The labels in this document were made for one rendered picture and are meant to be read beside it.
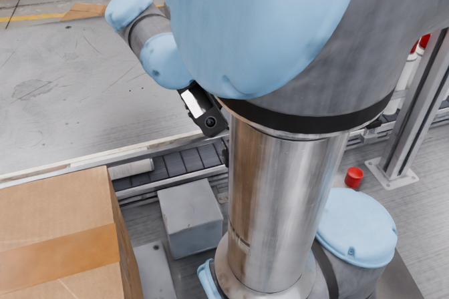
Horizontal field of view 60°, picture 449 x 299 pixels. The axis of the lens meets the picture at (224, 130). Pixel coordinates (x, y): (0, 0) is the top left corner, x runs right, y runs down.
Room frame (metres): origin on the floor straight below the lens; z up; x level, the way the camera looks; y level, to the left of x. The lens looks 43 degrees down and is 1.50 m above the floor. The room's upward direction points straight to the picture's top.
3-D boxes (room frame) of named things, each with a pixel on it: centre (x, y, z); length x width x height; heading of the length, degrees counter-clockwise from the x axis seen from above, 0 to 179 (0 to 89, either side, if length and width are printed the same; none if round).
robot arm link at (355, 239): (0.28, -0.16, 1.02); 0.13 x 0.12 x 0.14; 117
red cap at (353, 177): (0.55, -0.28, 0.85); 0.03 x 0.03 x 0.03
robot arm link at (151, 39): (0.49, 0.07, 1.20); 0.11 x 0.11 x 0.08; 27
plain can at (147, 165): (0.52, 0.25, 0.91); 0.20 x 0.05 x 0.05; 108
